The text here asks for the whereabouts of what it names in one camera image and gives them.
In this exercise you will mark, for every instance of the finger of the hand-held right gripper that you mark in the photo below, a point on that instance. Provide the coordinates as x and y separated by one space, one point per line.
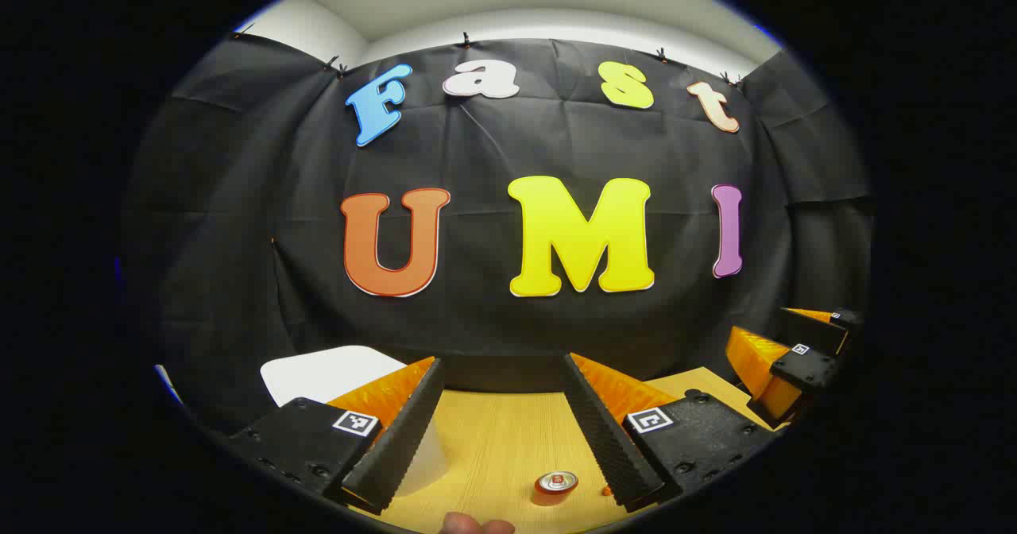
802 371
810 327

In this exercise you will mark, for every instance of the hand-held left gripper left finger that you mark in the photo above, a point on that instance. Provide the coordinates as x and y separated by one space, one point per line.
405 439

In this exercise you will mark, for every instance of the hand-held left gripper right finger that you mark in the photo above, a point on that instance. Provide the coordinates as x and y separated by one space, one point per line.
608 439

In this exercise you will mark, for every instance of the red pop can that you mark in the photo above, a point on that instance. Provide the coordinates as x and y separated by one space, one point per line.
555 486

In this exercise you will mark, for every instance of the white desktop garbage bin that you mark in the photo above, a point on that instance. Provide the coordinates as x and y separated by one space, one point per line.
318 375

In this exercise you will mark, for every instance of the wooden desktop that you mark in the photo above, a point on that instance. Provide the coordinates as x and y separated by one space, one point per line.
493 446

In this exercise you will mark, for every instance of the black backdrop cloth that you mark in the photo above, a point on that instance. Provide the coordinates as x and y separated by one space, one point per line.
477 145

